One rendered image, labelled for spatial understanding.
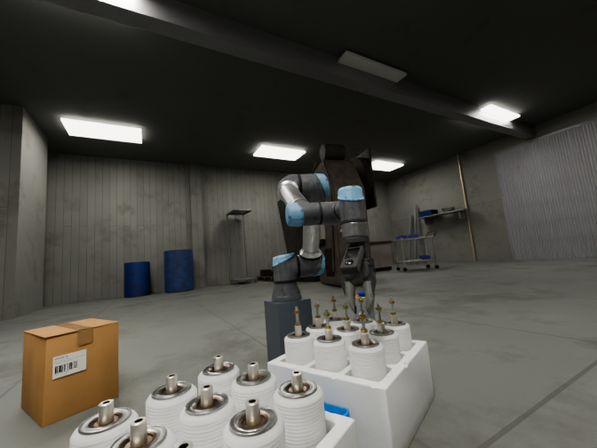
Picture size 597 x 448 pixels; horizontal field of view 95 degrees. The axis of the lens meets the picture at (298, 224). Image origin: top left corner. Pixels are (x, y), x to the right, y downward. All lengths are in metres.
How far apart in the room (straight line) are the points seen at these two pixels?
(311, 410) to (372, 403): 0.25
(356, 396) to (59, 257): 7.42
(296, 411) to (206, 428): 0.15
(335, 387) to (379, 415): 0.12
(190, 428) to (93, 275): 7.22
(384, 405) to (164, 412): 0.47
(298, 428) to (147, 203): 7.47
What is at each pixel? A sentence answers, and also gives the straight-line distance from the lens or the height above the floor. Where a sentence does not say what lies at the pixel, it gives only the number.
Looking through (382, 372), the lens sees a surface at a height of 0.19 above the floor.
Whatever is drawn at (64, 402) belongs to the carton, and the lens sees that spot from 1.46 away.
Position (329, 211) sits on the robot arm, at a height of 0.64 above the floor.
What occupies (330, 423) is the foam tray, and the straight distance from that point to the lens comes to 0.67.
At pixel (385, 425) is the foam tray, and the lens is 0.81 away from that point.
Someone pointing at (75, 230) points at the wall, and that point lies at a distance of 7.85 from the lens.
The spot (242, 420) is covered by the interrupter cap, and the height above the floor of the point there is 0.25.
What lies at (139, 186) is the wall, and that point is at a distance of 7.95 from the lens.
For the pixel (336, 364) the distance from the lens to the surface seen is 0.88.
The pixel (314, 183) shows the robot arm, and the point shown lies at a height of 0.82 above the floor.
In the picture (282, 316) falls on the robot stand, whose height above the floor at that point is 0.24.
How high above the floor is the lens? 0.50
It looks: 7 degrees up
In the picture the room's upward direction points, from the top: 5 degrees counter-clockwise
